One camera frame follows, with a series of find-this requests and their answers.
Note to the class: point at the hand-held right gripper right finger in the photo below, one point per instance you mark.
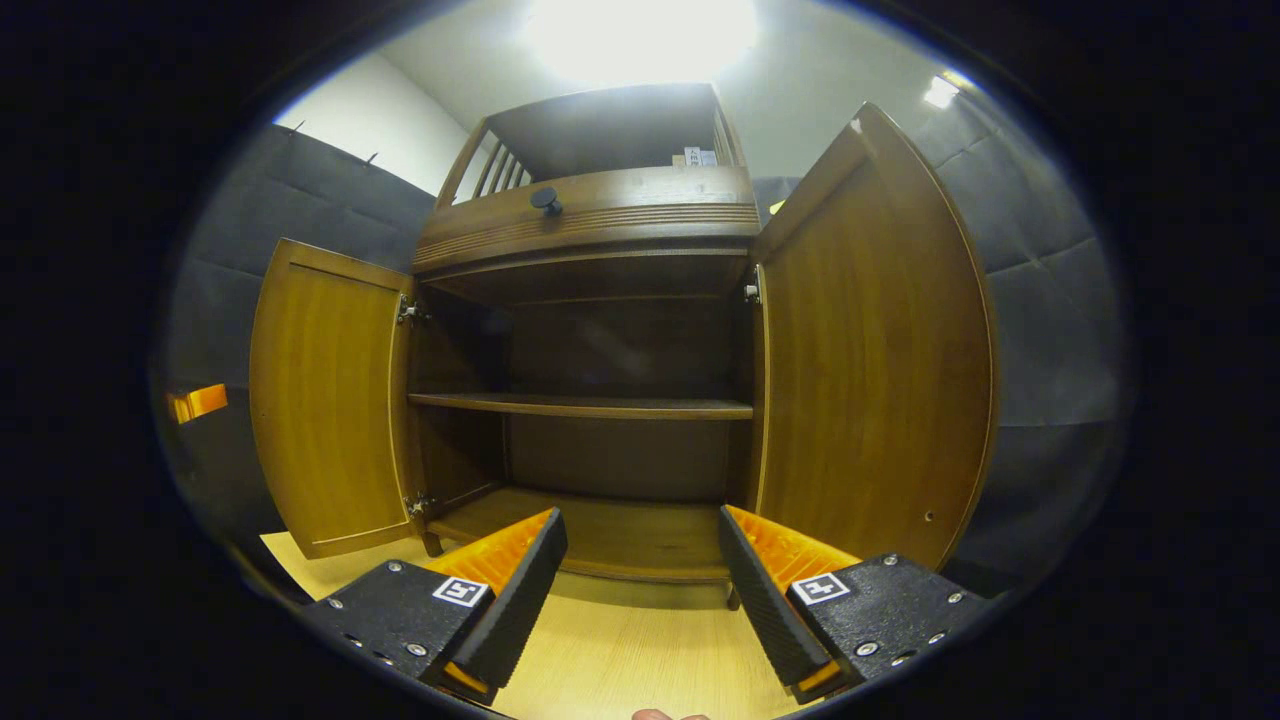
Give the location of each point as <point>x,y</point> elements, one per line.
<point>770,610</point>

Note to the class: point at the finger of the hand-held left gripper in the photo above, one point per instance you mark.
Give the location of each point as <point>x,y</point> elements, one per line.
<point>200,402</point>

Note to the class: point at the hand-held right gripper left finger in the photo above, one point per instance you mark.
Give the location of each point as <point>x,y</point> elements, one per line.
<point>515,610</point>

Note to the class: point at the wooden cabinet door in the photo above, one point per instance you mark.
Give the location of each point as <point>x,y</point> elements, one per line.
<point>880,350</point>
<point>330,400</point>

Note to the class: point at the wooden cabinet shelf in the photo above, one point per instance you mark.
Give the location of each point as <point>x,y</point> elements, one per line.
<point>580,405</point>

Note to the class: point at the black round cabinet knob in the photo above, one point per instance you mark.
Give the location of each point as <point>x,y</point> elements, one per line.
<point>546,200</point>

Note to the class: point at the black backdrop cloth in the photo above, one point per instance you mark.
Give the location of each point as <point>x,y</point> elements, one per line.
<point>1050,330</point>

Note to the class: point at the small ceiling light panel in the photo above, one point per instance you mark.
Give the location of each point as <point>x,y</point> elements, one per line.
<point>942,92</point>

